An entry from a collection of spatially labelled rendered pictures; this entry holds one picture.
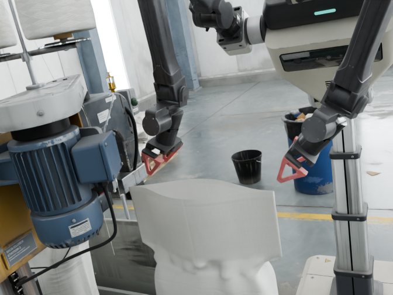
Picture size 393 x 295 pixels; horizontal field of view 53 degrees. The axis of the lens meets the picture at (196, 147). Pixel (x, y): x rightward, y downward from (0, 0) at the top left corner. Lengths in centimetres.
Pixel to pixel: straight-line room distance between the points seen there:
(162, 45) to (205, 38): 879
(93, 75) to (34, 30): 627
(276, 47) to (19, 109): 79
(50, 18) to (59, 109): 21
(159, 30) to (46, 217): 50
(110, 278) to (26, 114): 137
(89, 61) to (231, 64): 376
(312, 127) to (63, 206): 56
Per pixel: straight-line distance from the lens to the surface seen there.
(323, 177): 335
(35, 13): 94
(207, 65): 986
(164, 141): 112
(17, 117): 82
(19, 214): 104
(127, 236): 183
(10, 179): 95
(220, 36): 134
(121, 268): 197
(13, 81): 622
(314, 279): 204
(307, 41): 127
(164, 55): 101
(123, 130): 132
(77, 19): 93
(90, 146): 83
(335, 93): 93
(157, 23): 98
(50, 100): 82
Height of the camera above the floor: 149
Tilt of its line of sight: 17 degrees down
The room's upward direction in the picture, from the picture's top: 11 degrees counter-clockwise
